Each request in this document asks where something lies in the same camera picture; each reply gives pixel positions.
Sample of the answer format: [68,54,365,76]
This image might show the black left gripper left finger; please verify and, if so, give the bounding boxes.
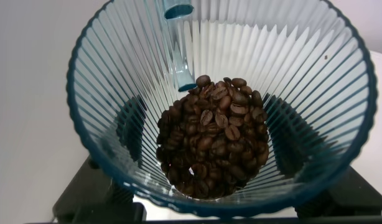
[52,95,147,223]

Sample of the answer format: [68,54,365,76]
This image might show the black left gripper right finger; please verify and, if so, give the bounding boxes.
[264,93,382,218]

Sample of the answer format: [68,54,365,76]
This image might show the transparent blue ribbed plastic cup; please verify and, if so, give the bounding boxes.
[65,0,378,218]

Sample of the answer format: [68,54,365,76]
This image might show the dark roasted coffee beans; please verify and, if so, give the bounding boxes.
[156,74,270,200]

